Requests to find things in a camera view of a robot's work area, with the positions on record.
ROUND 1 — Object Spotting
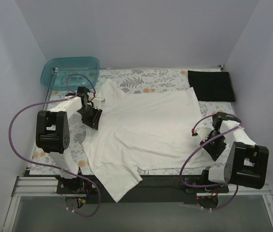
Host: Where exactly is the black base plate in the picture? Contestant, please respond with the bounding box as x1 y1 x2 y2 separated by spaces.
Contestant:
56 175 229 204

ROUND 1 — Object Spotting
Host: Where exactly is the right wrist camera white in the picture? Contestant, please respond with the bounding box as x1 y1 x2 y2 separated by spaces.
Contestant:
191 127 211 142

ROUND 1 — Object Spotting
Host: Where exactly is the teal plastic basket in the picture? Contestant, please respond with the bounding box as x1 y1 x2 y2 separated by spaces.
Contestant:
40 57 100 91

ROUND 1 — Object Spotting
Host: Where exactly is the folded black t shirt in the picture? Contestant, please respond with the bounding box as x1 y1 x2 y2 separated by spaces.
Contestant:
187 71 236 102

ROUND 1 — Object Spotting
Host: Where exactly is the white t shirt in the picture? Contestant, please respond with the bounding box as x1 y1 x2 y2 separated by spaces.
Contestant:
82 80 213 202

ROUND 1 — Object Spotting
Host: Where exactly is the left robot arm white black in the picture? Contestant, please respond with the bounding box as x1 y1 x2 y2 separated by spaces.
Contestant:
36 87 102 193

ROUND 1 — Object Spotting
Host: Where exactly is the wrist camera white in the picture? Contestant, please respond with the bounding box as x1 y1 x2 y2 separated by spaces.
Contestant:
90 97 105 109
191 127 211 142

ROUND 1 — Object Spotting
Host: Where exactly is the aluminium frame rail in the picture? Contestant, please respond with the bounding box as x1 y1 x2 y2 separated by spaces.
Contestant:
2 175 273 232

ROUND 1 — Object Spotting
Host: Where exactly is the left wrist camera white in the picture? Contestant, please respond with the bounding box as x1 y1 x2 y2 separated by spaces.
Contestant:
90 97 105 109

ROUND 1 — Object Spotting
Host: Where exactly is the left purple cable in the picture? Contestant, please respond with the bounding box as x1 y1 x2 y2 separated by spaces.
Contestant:
8 73 101 218

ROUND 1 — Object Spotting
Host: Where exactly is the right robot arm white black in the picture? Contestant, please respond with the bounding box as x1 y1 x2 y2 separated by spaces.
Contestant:
197 112 269 192

